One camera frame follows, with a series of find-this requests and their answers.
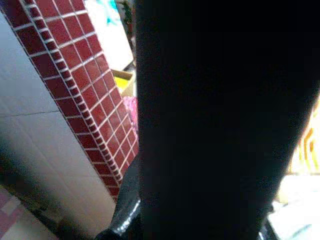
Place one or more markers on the open box with yellow inside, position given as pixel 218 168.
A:
pixel 122 83

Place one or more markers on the pink bag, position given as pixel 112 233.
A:
pixel 131 110

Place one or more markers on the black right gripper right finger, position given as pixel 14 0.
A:
pixel 265 232

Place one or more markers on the black curtain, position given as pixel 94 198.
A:
pixel 212 100

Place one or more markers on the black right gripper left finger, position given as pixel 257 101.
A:
pixel 125 215

